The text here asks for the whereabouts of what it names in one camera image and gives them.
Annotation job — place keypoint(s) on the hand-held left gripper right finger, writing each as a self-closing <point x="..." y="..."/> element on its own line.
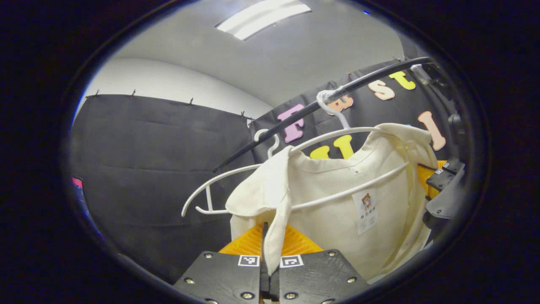
<point x="320" y="276"/>

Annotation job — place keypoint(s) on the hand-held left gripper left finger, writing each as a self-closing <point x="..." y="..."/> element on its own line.
<point x="223" y="276"/>

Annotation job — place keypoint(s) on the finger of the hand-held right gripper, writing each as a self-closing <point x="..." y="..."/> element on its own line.
<point x="441" y="180"/>
<point x="453" y="165"/>

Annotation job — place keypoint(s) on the cream button shirt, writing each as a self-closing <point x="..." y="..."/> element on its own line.
<point x="329" y="185"/>

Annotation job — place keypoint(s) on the white plastic clothes hanger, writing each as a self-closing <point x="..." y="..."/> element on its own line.
<point x="337" y="118"/>
<point x="209" y="198"/>

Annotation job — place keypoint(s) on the black metal clothes rack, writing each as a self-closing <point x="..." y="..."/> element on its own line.
<point x="367" y="80"/>

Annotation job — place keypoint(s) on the black backdrop cloth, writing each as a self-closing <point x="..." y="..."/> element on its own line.
<point x="147" y="169"/>

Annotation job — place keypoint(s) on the large ceiling light panel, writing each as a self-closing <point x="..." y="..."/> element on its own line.
<point x="261" y="19"/>

